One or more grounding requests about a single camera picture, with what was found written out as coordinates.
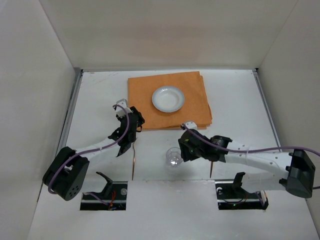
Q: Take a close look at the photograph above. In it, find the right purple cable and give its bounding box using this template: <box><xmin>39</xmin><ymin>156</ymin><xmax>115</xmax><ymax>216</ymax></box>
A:
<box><xmin>181</xmin><ymin>124</ymin><xmax>320</xmax><ymax>191</ymax></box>

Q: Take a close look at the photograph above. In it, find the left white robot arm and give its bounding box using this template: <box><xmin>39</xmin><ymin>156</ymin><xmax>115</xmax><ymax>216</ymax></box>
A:
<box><xmin>42</xmin><ymin>104</ymin><xmax>145</xmax><ymax>201</ymax></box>

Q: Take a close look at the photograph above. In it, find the clear drinking glass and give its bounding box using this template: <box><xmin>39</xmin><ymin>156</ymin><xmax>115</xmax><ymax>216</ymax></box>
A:
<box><xmin>165</xmin><ymin>147</ymin><xmax>183</xmax><ymax>170</ymax></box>

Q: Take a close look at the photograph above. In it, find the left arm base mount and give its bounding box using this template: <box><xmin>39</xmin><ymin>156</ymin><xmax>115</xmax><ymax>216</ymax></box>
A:
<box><xmin>79</xmin><ymin>171</ymin><xmax>128</xmax><ymax>211</ymax></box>

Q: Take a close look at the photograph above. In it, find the orange cloth placemat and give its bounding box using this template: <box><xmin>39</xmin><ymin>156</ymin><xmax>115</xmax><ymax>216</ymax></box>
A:
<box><xmin>127</xmin><ymin>71</ymin><xmax>213</xmax><ymax>130</ymax></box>

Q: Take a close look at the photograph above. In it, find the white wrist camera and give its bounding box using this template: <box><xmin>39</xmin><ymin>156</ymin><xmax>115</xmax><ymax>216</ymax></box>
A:
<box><xmin>115</xmin><ymin>98</ymin><xmax>132</xmax><ymax>118</ymax></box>
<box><xmin>181</xmin><ymin>121</ymin><xmax>198</xmax><ymax>130</ymax></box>

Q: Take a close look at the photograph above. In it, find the white ceramic bowl plate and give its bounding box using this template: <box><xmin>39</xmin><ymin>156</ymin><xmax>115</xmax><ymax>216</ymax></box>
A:
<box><xmin>151</xmin><ymin>86</ymin><xmax>185</xmax><ymax>113</ymax></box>

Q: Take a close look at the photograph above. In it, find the copper fork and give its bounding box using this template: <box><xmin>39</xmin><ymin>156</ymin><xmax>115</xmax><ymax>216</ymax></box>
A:
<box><xmin>131</xmin><ymin>142</ymin><xmax>136</xmax><ymax>181</ymax></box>

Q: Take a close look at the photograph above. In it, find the right aluminium frame rail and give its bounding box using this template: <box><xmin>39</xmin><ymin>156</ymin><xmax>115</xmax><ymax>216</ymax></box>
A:
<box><xmin>252</xmin><ymin>68</ymin><xmax>281</xmax><ymax>147</ymax></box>

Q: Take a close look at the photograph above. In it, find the aluminium frame rail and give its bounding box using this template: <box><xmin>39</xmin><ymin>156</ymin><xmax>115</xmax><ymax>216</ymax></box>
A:
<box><xmin>252</xmin><ymin>68</ymin><xmax>281</xmax><ymax>147</ymax></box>
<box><xmin>54</xmin><ymin>67</ymin><xmax>83</xmax><ymax>157</ymax></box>

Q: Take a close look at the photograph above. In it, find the left aluminium frame rail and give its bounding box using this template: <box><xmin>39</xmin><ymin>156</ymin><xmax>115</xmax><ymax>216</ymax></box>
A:
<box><xmin>54</xmin><ymin>67</ymin><xmax>83</xmax><ymax>157</ymax></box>

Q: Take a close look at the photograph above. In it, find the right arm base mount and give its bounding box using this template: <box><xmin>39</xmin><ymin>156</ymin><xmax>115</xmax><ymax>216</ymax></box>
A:
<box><xmin>215</xmin><ymin>172</ymin><xmax>269</xmax><ymax>210</ymax></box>

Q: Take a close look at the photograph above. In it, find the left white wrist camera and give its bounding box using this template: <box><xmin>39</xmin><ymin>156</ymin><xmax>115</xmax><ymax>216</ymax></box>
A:
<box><xmin>115</xmin><ymin>98</ymin><xmax>132</xmax><ymax>118</ymax></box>

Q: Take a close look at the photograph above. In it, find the copper spoon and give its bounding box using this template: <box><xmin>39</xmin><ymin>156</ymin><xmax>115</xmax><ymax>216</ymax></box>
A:
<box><xmin>209</xmin><ymin>162</ymin><xmax>214</xmax><ymax>179</ymax></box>

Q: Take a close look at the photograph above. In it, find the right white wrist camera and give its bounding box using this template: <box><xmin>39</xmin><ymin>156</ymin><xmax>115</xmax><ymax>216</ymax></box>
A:
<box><xmin>181</xmin><ymin>121</ymin><xmax>198</xmax><ymax>130</ymax></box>

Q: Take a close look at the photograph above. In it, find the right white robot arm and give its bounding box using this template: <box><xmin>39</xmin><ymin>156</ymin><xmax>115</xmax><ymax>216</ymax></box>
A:
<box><xmin>178</xmin><ymin>124</ymin><xmax>316</xmax><ymax>199</ymax></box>

